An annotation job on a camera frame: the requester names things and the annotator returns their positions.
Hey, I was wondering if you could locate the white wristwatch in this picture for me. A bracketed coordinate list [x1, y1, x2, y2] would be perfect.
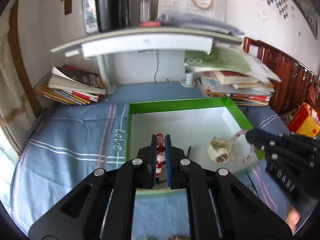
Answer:
[207, 137, 230, 164]

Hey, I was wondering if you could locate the black wristwatch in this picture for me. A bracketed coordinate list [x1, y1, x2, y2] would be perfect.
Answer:
[186, 145, 191, 159]

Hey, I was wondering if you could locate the red and pink bead bracelet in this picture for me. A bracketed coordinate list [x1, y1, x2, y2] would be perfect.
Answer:
[155, 132, 166, 181]

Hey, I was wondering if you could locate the person's right hand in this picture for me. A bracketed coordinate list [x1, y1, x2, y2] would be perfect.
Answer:
[285, 206, 300, 233]

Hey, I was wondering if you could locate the yellow red bag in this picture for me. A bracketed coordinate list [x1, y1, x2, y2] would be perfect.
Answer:
[288, 102, 320, 138]

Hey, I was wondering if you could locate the red wooden headboard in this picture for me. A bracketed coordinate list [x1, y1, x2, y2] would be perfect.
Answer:
[243, 37, 318, 115]

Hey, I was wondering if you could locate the green holographic box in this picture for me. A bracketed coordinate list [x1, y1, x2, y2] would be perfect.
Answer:
[124, 97, 266, 196]

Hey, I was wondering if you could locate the right stack of books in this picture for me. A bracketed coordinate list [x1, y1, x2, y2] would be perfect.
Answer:
[184, 46, 282, 106]

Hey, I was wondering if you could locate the stack of books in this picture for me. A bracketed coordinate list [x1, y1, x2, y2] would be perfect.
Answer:
[184, 46, 282, 106]
[34, 65, 107, 106]

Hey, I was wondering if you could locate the beige curtain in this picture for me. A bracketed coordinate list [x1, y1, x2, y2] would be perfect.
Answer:
[1, 0, 42, 155]

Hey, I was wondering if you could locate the left stack of books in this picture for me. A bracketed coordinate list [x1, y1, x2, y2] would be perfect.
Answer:
[34, 65, 107, 106]

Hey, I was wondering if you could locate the white over-bed desk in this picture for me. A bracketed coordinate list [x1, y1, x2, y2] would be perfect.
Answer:
[50, 27, 243, 94]

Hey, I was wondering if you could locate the clear spray bottle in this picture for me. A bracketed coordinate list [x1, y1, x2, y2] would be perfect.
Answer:
[139, 0, 151, 23]

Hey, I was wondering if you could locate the black thermos tumbler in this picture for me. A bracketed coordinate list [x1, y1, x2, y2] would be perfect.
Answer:
[95, 0, 131, 32]

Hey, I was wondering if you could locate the black cable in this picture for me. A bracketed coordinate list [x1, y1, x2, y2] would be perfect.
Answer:
[246, 169, 259, 193]

